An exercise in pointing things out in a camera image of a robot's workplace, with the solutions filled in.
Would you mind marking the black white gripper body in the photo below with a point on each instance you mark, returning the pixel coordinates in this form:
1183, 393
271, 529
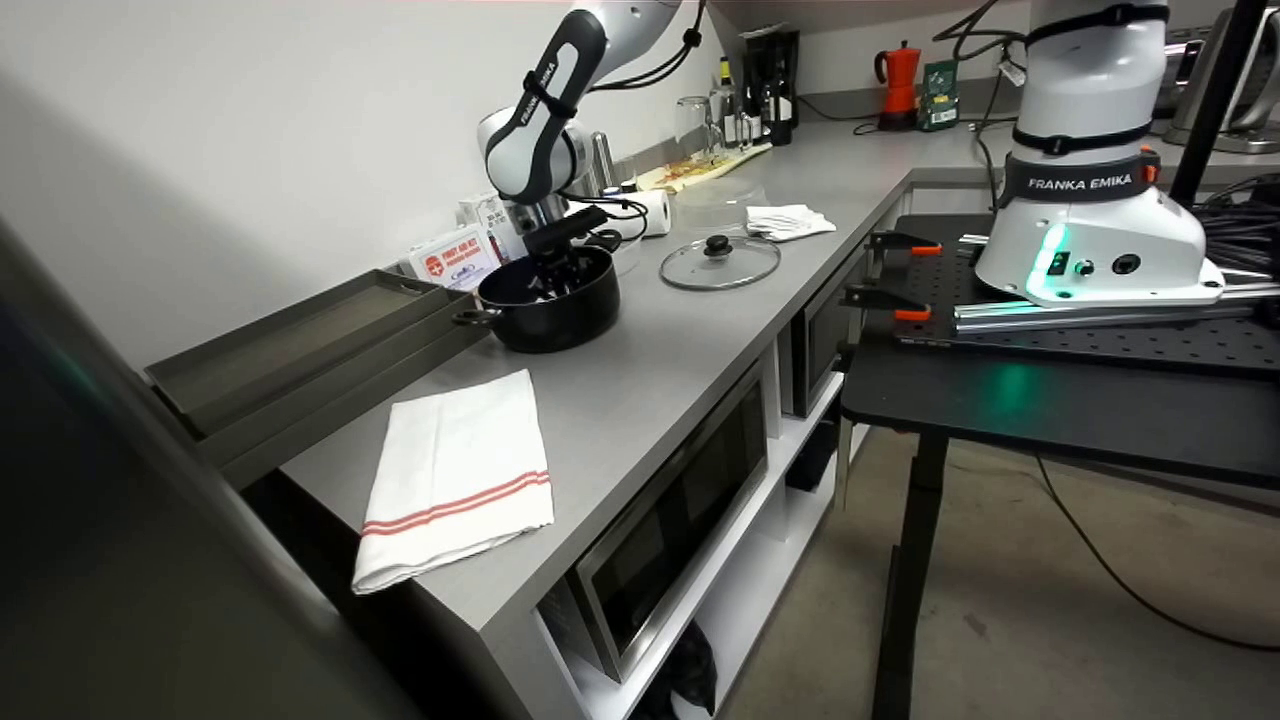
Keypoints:
550, 243

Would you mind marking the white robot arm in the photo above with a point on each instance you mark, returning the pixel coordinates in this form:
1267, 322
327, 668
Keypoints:
1081, 227

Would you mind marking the black cooking pot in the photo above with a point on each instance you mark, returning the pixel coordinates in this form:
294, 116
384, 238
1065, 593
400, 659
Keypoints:
550, 306

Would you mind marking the glass pot lid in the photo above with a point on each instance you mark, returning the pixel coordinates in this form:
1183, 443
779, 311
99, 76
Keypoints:
718, 262

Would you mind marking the white cloth blue stripes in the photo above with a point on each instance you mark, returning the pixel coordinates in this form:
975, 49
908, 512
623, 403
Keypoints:
787, 223

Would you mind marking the white cloth red stripes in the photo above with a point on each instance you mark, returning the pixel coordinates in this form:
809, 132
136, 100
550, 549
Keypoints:
456, 473

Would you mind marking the microwave under counter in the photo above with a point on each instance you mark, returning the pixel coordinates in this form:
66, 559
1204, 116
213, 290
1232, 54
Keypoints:
634, 564

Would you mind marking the red moka pot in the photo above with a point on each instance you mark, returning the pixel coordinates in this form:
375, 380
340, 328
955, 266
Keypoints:
899, 84

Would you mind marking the red white box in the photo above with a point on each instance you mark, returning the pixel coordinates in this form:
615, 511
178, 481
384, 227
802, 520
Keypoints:
456, 259

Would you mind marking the black coffee machine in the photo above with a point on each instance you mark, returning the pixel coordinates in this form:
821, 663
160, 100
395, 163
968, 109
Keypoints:
771, 81

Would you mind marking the grey metal tray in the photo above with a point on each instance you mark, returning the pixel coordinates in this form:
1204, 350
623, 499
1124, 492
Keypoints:
271, 390

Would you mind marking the orange black clamp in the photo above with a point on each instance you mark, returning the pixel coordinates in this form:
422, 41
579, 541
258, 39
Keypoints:
906, 245

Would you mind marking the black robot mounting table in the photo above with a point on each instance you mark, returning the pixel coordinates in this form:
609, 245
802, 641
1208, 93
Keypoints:
1167, 419

